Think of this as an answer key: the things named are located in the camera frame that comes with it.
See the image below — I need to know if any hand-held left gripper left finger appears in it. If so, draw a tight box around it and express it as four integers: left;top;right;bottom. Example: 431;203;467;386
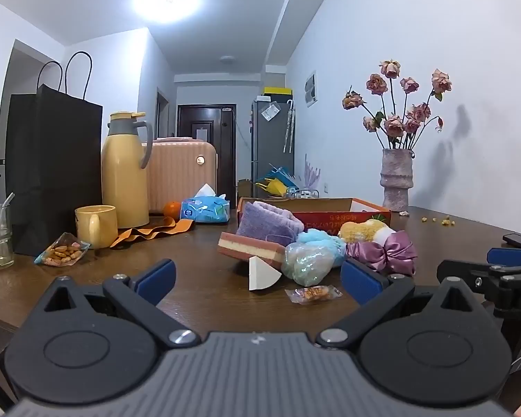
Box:
39;258;200;349

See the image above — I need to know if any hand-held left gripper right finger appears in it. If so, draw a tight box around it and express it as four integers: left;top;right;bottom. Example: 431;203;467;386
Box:
317;258;481;350

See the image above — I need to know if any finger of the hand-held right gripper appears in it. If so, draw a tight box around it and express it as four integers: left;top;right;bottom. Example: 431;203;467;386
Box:
487;247;521;267
437;260;506;300

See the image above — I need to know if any purple satin bow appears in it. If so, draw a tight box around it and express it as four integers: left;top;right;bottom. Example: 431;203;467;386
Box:
345;230;418;276

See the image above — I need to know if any yellow and white plush toy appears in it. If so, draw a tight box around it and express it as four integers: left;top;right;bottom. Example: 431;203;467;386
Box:
338;220;394;244

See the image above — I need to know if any blue plush toy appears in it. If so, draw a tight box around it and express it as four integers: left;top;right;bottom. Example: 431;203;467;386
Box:
296;228;348;268

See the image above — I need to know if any red cardboard box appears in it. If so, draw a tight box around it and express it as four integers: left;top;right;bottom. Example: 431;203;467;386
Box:
237;197;392;237

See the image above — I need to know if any pink striped sponge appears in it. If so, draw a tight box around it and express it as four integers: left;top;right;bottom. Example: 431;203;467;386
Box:
217;231;286;269

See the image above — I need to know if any white wedge sponge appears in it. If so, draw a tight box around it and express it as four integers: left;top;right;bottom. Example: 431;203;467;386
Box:
248;255;283;292

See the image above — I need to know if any purple towel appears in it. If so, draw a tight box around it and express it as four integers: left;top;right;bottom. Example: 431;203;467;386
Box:
235;201;305;247

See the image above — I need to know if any orange cloth mat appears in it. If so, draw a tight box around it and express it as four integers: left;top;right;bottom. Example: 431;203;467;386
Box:
110;216;195;249

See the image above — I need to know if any small clear snack wrapper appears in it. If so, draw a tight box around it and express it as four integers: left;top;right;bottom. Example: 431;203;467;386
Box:
285;284;344;304

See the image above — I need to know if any yellow mug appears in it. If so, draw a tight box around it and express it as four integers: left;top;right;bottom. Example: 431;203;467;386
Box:
75;205;119;250

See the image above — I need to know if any blue tissue pack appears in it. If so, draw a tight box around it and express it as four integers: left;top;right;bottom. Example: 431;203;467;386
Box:
180;183;231;224

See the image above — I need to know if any clear bag of crackers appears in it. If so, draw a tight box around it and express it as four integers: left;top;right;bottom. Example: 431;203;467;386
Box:
35;232;90;267

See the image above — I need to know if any pink ribbed suitcase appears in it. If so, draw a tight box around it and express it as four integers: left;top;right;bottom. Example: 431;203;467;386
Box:
141;138;219;215

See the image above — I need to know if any pink ceramic vase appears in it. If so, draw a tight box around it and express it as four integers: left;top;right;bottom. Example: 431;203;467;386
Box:
381;148;416;212

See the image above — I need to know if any yellow thermos jug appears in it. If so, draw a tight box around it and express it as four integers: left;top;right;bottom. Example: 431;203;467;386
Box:
101;112;154;229

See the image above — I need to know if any blue bag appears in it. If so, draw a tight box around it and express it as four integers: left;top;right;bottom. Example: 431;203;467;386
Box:
255;164;298;189

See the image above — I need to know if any dark wooden door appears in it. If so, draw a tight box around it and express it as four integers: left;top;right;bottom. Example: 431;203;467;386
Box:
177;104;236;196

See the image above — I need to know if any black paper bag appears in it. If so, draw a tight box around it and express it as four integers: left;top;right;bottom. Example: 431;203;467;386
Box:
4;51;104;257

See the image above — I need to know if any grey refrigerator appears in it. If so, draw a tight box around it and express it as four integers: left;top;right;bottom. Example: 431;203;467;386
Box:
250;98;295;198

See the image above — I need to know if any bunch of dried roses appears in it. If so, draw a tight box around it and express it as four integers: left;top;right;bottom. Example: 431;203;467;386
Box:
342;58;453;150

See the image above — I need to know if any side room door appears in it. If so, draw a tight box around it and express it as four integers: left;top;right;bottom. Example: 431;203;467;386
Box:
156;88;170;140

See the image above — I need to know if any clear drinking straw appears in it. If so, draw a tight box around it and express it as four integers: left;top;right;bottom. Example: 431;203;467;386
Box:
0;192;16;244

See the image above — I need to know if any white folded umbrella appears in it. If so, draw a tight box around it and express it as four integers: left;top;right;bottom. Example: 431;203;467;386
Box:
284;99;296;154

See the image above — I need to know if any purple flower wall decal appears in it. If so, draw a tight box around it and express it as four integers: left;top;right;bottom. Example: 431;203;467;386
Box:
301;154;322;189

